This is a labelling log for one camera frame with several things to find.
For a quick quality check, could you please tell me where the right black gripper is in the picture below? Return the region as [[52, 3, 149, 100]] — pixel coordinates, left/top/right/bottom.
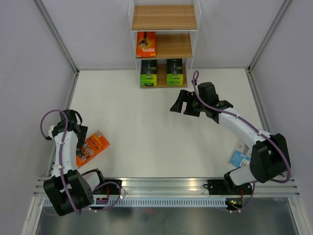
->
[[170, 90, 207, 117]]

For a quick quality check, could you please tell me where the orange razor box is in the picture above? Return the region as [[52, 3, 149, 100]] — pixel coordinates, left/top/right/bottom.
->
[[76, 131, 110, 168], [136, 31, 156, 58]]

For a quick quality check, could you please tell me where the black green razor box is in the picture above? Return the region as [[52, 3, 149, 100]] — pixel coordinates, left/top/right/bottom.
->
[[166, 58, 183, 86], [140, 59, 157, 87]]

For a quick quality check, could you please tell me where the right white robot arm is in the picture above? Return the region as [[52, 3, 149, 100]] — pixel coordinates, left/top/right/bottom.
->
[[170, 82, 291, 193]]

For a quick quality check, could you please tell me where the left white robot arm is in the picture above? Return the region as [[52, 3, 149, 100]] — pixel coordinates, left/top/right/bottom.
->
[[43, 109, 107, 216]]

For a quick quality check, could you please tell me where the bottom wooden shelf board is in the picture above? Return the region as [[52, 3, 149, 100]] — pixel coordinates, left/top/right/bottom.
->
[[140, 65, 188, 88]]

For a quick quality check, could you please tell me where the wooden shelf board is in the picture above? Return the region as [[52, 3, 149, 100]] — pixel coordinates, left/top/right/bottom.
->
[[135, 33, 194, 59], [140, 65, 188, 88], [132, 4, 198, 31]]

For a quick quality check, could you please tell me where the middle wooden shelf board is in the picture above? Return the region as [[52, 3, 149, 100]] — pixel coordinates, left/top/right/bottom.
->
[[135, 33, 194, 59]]

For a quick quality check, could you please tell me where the top wooden shelf board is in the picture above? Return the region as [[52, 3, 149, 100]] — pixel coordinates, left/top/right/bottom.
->
[[132, 4, 198, 31]]

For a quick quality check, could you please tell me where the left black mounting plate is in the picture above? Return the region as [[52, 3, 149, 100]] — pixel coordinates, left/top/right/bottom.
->
[[93, 179, 122, 196]]

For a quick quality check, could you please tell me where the black mounting plate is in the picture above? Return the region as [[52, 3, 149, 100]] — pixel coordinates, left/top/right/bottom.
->
[[93, 179, 122, 196], [203, 179, 252, 195]]

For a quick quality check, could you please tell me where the blue clear razor blister pack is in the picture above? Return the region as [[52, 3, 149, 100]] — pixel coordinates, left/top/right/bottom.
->
[[228, 139, 251, 168]]

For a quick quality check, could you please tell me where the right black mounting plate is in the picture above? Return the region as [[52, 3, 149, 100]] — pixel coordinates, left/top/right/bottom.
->
[[203, 179, 252, 195]]

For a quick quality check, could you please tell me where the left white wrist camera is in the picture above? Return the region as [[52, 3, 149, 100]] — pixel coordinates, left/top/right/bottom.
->
[[45, 125, 55, 141]]

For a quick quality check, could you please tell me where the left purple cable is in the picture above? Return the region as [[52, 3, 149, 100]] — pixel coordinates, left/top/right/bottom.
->
[[40, 109, 123, 217]]

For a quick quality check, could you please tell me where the white wire shelf rack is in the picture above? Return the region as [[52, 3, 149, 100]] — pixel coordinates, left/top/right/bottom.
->
[[128, 0, 201, 88]]

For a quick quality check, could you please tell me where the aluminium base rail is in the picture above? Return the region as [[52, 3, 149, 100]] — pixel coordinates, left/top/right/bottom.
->
[[33, 176, 300, 197]]

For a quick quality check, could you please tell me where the slotted cable duct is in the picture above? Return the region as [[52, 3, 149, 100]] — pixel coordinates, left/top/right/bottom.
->
[[43, 197, 228, 208]]

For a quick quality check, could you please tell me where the left aluminium corner post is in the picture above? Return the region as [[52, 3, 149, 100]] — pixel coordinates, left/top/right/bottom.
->
[[33, 0, 79, 75]]

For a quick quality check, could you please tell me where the aluminium corner post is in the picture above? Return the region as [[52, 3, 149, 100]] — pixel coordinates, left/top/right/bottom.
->
[[246, 0, 293, 73], [33, 0, 79, 75]]

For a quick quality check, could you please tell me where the right aluminium corner post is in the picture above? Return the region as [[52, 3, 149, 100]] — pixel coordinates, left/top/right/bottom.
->
[[246, 0, 293, 73]]

